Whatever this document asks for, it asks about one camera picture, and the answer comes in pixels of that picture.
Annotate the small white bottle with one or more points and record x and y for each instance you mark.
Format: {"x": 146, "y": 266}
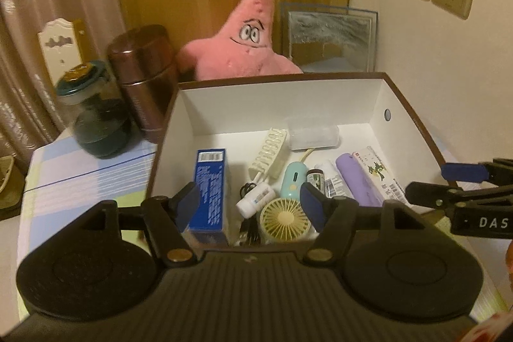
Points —
{"x": 254, "y": 199}

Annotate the taupe patterned curtain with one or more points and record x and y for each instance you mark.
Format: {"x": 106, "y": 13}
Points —
{"x": 32, "y": 5}

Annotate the brown cardboard box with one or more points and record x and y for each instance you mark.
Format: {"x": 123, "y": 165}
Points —
{"x": 240, "y": 109}

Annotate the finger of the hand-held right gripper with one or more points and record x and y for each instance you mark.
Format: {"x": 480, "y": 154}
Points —
{"x": 425, "y": 191}
{"x": 461, "y": 171}

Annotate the white chair back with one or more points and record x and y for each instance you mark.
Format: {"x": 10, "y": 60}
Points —
{"x": 60, "y": 57}

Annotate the green handheld fan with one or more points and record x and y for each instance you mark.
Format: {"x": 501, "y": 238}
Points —
{"x": 284, "y": 217}

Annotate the glass picture frame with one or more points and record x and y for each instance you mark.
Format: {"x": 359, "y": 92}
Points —
{"x": 332, "y": 33}

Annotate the checkered tablecloth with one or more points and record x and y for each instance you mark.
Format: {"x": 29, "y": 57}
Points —
{"x": 80, "y": 181}

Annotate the blue carton box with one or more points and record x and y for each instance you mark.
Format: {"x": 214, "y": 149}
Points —
{"x": 212, "y": 197}

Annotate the small white box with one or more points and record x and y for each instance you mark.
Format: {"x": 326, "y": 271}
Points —
{"x": 268, "y": 151}

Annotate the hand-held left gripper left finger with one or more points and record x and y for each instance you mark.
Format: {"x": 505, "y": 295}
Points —
{"x": 187, "y": 205}

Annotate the white green carton box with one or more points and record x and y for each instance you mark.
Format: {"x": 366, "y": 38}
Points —
{"x": 380, "y": 169}

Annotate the clear plastic case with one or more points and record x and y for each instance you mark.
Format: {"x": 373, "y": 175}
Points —
{"x": 312, "y": 135}

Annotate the brown metal canister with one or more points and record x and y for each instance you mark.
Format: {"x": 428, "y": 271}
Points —
{"x": 164, "y": 57}
{"x": 136, "y": 85}

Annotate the red patterned cloth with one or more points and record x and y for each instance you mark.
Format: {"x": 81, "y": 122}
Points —
{"x": 489, "y": 328}

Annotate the small brown bottle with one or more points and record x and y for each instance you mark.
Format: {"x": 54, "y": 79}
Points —
{"x": 316, "y": 178}

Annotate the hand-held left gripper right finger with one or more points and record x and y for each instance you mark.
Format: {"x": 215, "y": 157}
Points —
{"x": 314, "y": 205}

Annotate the pink starfish plush toy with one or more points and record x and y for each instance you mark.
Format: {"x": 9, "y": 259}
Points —
{"x": 240, "y": 53}

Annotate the white tube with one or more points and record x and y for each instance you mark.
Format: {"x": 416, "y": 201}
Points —
{"x": 334, "y": 185}

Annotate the glass jar teal lid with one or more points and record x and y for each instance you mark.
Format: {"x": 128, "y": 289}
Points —
{"x": 100, "y": 125}

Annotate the purple tube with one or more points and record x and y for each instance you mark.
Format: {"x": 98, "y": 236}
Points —
{"x": 356, "y": 177}

